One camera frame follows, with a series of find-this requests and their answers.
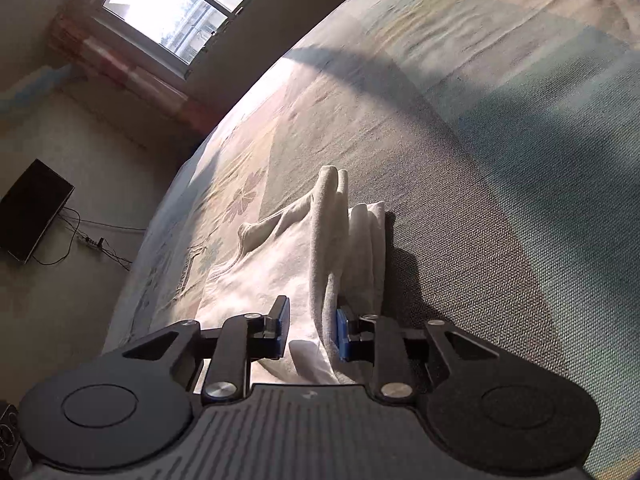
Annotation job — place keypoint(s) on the bed with pastel patterned sheet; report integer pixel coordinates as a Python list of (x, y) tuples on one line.
[(450, 135)]

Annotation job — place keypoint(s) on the pink striped curtain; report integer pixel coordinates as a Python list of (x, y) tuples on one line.
[(125, 77)]

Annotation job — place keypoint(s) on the window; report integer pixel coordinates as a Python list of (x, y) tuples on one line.
[(190, 5)]

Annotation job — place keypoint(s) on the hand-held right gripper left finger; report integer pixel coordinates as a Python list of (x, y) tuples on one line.
[(281, 330)]

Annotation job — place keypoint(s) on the dark box with round dials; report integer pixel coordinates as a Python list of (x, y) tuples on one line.
[(7, 435)]

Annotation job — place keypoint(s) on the wall power strip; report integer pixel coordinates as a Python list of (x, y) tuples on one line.
[(91, 241)]

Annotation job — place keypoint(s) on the white long-sleeved shirt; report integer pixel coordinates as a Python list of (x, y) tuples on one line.
[(310, 260)]

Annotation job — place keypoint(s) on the black television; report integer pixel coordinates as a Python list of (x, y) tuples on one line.
[(32, 210)]

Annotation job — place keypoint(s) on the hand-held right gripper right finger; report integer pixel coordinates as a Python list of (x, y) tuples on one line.
[(344, 335)]

